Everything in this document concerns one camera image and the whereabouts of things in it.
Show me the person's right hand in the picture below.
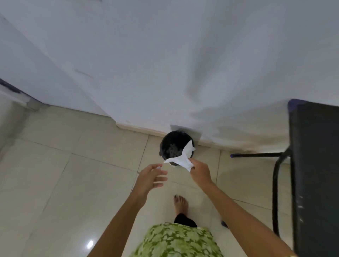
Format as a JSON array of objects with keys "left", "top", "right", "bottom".
[{"left": 188, "top": 158, "right": 213, "bottom": 188}]

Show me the person's left hand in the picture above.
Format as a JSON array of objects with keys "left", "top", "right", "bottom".
[{"left": 133, "top": 164, "right": 168, "bottom": 198}]

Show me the white tissue paper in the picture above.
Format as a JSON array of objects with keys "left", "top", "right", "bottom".
[{"left": 164, "top": 139, "right": 196, "bottom": 172}]

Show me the person's left forearm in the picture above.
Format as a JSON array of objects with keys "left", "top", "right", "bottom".
[{"left": 87, "top": 189, "right": 149, "bottom": 257}]

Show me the person's right forearm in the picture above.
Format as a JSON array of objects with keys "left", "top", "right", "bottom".
[{"left": 202, "top": 182, "right": 297, "bottom": 257}]

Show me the black round waste bin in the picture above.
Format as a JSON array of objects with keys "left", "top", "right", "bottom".
[{"left": 159, "top": 130, "right": 195, "bottom": 168}]

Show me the person's bare foot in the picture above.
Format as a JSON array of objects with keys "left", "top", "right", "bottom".
[{"left": 173, "top": 195, "right": 189, "bottom": 216}]

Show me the black trouser leg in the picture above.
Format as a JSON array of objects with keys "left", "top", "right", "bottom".
[{"left": 174, "top": 213, "right": 198, "bottom": 228}]

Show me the green floral patterned garment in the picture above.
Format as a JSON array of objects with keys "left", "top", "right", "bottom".
[{"left": 129, "top": 222, "right": 224, "bottom": 257}]

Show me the black metal frame table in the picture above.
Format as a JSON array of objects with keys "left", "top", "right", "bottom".
[{"left": 230, "top": 99, "right": 339, "bottom": 257}]

